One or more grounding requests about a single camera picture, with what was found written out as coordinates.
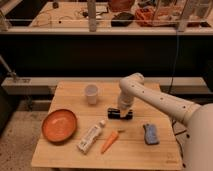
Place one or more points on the white ceramic cup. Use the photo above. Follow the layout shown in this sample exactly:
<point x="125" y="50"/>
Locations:
<point x="91" y="94"/>

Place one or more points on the black bag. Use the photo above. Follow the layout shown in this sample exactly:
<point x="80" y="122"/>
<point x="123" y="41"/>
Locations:
<point x="122" y="19"/>

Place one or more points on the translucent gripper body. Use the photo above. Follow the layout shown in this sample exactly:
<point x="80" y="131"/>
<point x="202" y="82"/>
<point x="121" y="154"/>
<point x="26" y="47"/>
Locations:
<point x="123" y="113"/>

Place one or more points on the orange toy carrot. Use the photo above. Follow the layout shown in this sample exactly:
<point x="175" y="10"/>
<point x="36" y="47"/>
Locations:
<point x="110" y="140"/>

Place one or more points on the blue sponge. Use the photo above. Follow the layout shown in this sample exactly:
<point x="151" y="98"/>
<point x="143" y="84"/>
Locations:
<point x="150" y="135"/>

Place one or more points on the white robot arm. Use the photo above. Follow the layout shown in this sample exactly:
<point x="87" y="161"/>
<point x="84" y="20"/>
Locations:
<point x="198" y="119"/>

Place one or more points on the orange bowl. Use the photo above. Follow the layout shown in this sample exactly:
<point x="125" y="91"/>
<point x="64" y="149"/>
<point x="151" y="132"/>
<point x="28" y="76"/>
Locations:
<point x="59" y="125"/>

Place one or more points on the grey metal post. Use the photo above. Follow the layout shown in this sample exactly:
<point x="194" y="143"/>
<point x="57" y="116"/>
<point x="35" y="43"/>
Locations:
<point x="91" y="5"/>

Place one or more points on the white tube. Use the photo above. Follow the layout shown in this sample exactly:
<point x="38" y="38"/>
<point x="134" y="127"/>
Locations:
<point x="90" y="137"/>

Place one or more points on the black whiteboard eraser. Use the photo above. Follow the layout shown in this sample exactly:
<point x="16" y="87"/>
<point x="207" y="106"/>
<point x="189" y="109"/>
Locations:
<point x="114" y="113"/>

